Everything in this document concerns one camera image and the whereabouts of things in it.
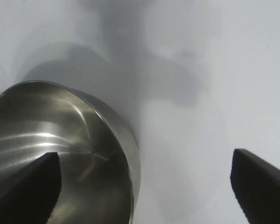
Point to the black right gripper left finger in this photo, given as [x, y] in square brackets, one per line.
[30, 193]

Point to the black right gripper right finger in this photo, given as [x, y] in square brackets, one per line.
[259, 189]

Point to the stainless steel mixing bowl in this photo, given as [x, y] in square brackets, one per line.
[60, 121]

